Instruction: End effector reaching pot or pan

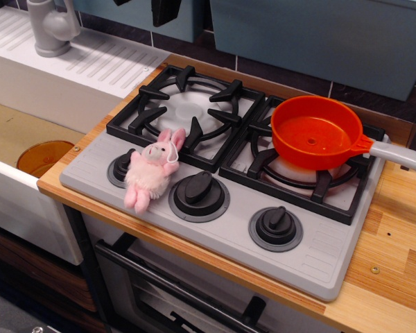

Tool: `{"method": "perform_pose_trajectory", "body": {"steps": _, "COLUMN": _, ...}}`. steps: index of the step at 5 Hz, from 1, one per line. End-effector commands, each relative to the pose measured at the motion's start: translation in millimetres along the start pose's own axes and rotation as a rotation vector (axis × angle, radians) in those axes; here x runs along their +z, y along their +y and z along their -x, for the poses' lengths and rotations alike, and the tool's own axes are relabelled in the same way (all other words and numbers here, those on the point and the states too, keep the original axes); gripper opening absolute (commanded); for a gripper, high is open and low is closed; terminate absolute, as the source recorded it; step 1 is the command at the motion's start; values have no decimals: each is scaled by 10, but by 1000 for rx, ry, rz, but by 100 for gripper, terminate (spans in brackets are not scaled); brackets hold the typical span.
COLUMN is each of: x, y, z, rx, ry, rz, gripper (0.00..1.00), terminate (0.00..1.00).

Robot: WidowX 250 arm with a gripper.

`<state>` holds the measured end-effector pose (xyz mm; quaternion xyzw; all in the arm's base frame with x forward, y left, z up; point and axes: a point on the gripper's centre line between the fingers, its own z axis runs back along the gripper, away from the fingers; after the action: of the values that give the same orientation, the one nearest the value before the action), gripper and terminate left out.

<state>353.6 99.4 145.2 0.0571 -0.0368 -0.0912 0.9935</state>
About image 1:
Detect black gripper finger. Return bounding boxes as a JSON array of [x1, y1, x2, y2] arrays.
[[151, 0, 181, 27], [114, 0, 130, 5]]

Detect grey toy faucet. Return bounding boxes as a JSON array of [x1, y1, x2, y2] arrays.
[[27, 0, 80, 58]]

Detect black left burner grate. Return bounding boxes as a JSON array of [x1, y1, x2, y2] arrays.
[[107, 65, 265, 173]]

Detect black burner grate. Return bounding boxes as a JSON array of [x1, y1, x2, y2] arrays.
[[107, 65, 265, 173], [219, 96, 383, 225]]

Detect white toy sink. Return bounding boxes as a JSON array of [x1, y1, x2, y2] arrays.
[[0, 6, 168, 265]]

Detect pink plush bunny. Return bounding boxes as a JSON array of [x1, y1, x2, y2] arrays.
[[124, 128, 186, 215]]

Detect black left stove knob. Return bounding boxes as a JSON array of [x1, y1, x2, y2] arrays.
[[107, 148, 136, 189]]

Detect black stove knob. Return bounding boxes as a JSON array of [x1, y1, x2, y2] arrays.
[[107, 148, 136, 189], [248, 206, 303, 253], [168, 171, 230, 223]]

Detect orange translucent plate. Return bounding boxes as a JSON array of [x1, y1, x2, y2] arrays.
[[17, 140, 74, 178]]

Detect black middle stove knob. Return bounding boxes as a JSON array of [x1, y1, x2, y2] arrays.
[[168, 171, 230, 223]]

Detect grey toy stove top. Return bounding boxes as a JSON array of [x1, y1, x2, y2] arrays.
[[59, 64, 390, 302]]

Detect black right stove knob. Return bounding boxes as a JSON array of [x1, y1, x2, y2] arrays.
[[248, 206, 303, 253]]

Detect black right burner grate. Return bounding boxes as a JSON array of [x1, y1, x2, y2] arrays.
[[219, 96, 383, 225]]

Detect toy oven door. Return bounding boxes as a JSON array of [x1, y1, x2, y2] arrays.
[[92, 232, 337, 332]]

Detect blue left wall cabinet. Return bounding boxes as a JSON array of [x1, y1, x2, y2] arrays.
[[73, 1, 205, 42]]

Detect blue wall cabinet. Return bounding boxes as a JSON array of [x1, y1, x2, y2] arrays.
[[211, 1, 416, 101], [73, 1, 205, 42]]

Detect orange toy pan grey handle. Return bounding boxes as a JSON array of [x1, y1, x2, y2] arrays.
[[270, 96, 416, 171]]

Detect blue right wall cabinet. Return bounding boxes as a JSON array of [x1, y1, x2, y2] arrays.
[[211, 1, 416, 101]]

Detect black oven door handle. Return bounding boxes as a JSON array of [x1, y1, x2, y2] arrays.
[[96, 240, 263, 332]]

